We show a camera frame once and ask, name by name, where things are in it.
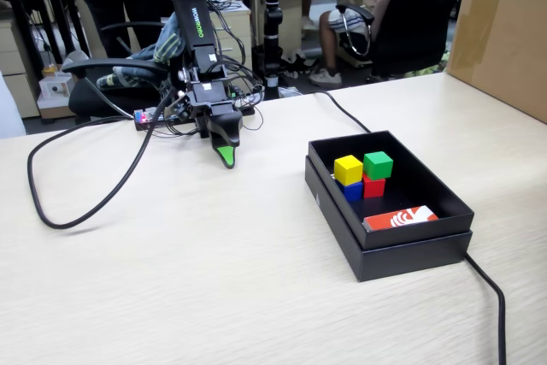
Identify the black mesh office chair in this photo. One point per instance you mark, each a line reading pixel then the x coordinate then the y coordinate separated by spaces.
pixel 410 19

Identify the black office chair with clothes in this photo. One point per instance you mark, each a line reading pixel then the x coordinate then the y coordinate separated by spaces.
pixel 111 102

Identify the black cardboard box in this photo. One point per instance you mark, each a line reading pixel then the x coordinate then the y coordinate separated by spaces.
pixel 406 260
pixel 406 160

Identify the red wooden cube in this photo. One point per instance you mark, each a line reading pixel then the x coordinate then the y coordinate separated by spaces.
pixel 374 187

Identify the black ringed pole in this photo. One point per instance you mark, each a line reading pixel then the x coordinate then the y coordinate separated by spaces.
pixel 272 19

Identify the small white box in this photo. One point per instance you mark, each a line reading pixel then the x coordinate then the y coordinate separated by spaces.
pixel 53 91

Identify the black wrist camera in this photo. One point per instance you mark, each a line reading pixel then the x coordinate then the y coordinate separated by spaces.
pixel 179 106

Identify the yellow wooden cube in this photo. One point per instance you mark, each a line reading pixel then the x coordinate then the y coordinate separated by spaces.
pixel 348 168

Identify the striped cloth bundle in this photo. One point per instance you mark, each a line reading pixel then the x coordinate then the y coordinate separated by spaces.
pixel 164 42

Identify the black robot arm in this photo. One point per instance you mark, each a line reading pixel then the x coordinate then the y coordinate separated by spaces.
pixel 194 23

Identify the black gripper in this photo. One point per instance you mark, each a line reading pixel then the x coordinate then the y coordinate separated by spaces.
pixel 209 98

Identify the beige drawer cabinet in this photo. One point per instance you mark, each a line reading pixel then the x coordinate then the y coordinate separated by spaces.
pixel 15 66

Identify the seated person in shorts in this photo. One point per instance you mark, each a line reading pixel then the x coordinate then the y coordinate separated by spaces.
pixel 329 40

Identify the red and white card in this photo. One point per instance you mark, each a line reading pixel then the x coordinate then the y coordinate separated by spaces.
pixel 401 217

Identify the blue wooden cube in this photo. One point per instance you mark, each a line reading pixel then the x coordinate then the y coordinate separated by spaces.
pixel 352 192

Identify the large brown cardboard box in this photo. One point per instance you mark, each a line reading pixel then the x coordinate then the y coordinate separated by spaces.
pixel 508 40

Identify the green wooden cube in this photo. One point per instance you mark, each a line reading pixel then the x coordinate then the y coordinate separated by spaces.
pixel 378 165

